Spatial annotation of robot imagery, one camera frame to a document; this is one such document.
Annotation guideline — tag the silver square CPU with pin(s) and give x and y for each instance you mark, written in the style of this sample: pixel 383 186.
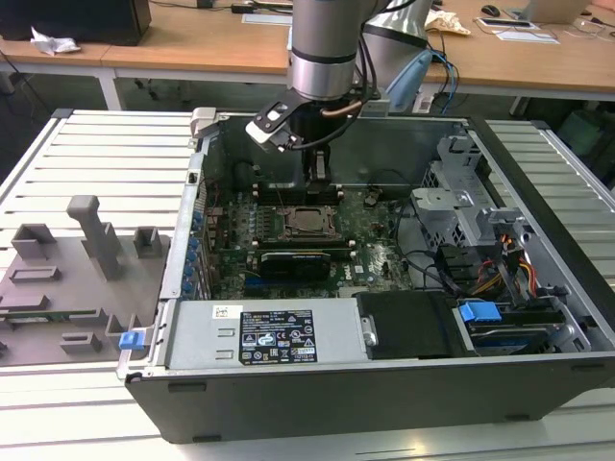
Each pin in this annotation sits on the silver square CPU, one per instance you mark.
pixel 310 220

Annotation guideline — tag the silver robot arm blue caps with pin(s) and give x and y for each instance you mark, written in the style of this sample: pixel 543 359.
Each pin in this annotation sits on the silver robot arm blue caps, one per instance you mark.
pixel 322 38

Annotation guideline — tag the black RAM slot bank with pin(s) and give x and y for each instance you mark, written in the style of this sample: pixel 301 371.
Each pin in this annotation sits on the black RAM slot bank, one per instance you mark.
pixel 283 193
pixel 288 244

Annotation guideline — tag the CPU socket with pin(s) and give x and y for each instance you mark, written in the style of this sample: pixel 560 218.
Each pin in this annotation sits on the CPU socket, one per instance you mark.
pixel 284 230

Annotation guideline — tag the black plastic bay cover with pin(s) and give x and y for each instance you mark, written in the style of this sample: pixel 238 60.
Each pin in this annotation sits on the black plastic bay cover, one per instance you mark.
pixel 408 322

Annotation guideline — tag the pale flat pad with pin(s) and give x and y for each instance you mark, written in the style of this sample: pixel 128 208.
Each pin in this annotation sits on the pale flat pad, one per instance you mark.
pixel 266 18

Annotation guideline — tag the black power adapter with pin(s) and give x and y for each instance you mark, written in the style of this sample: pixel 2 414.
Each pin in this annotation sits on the black power adapter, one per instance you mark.
pixel 242 7

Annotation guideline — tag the wooden desk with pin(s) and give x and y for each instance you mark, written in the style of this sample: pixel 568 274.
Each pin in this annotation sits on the wooden desk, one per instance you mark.
pixel 202 43
pixel 57 60

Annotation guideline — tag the grey metal drive cage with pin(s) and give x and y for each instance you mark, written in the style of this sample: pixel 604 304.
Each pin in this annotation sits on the grey metal drive cage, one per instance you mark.
pixel 437 211

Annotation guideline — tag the green motherboard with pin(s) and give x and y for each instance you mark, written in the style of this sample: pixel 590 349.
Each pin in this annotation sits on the green motherboard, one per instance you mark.
pixel 375 269

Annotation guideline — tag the crumpled brown paper bag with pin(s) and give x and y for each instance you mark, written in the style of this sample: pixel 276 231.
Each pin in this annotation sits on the crumpled brown paper bag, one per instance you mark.
pixel 449 23

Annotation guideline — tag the blue card retainer strip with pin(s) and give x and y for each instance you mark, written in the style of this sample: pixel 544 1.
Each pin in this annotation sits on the blue card retainer strip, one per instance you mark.
pixel 192 254

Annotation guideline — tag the black computer mouse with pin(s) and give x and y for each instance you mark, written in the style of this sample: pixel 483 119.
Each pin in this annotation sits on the black computer mouse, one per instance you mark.
pixel 490 8

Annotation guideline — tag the white paper sheet blue edge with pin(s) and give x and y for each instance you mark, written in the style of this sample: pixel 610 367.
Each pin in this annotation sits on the white paper sheet blue edge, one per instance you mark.
pixel 526 37

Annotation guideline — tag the grey power supply unit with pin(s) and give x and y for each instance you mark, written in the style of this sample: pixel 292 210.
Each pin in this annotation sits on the grey power supply unit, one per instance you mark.
pixel 202 336

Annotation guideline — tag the hard disk in blue carrier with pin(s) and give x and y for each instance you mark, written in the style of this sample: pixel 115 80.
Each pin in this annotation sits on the hard disk in blue carrier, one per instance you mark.
pixel 478 317

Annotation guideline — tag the grey laptop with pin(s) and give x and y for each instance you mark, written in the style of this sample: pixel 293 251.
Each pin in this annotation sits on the grey laptop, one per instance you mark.
pixel 552 10

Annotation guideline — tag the black box on desk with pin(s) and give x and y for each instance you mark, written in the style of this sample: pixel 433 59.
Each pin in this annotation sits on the black box on desk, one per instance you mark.
pixel 72 19

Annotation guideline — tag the crumpled white paper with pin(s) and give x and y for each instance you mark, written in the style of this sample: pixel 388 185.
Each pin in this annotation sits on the crumpled white paper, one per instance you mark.
pixel 53 43

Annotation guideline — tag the black open PC case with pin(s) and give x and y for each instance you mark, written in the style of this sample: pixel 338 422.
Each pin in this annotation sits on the black open PC case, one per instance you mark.
pixel 336 403

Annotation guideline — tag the blue case latch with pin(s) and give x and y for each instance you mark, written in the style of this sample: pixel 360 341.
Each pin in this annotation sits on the blue case latch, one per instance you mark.
pixel 130 341

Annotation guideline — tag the grey parts rack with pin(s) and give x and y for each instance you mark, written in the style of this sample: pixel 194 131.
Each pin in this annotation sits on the grey parts rack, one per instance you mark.
pixel 72 298

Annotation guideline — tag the green RAM stick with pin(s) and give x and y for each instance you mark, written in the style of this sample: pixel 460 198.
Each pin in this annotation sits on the green RAM stick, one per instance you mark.
pixel 57 314

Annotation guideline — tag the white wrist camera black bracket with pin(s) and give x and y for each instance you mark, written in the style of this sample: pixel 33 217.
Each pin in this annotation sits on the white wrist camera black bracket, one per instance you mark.
pixel 269 127

